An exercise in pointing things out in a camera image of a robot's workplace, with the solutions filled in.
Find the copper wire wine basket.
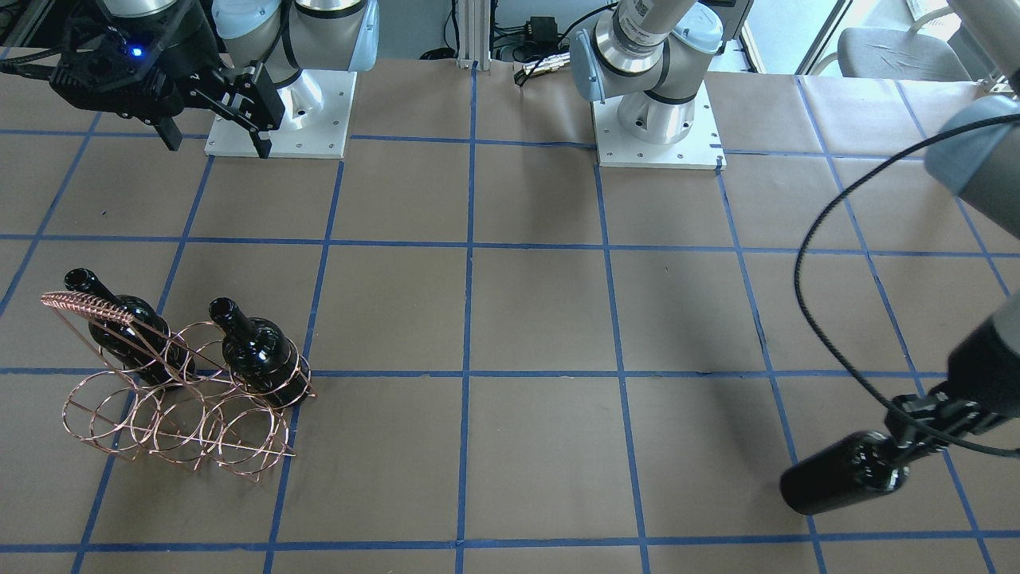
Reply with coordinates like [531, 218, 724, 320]
[41, 291, 294, 482]

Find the dark basket bottle near handle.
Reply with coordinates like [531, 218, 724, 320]
[63, 268, 194, 388]

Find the grey office chair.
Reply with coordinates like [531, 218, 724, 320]
[834, 1, 1019, 93]

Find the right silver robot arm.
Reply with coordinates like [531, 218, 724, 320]
[5, 1, 380, 159]

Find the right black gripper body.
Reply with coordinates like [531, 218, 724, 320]
[48, 1, 230, 124]

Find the aluminium frame post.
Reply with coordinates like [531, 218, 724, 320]
[453, 0, 494, 73]

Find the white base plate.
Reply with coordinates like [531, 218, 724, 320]
[591, 82, 728, 171]
[205, 70, 358, 160]

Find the dark basket bottle front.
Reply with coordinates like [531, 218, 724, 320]
[208, 297, 311, 408]

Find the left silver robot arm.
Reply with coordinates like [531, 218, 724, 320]
[569, 1, 1018, 466]

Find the dark wine bottle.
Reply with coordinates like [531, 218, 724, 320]
[779, 430, 917, 516]

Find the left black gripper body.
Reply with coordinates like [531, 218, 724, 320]
[944, 316, 1019, 435]

